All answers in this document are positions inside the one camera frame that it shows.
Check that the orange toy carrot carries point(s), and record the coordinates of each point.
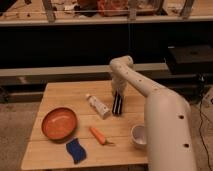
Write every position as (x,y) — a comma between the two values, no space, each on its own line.
(99,136)

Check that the blue wavy eraser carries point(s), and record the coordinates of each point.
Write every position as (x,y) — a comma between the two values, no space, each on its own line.
(77,152)

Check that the white cup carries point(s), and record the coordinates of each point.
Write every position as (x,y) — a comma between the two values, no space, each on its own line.
(138,136)

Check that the black box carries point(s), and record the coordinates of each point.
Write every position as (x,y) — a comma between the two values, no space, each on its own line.
(190,59)

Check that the orange bowl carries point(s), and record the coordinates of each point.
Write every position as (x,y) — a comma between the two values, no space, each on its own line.
(59,123)

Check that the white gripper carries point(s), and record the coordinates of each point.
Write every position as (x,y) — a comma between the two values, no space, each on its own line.
(118,85)

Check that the white tube bottle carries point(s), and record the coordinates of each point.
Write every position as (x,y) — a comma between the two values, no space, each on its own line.
(98,105)

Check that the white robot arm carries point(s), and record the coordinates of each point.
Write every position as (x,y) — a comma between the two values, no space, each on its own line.
(166,113)

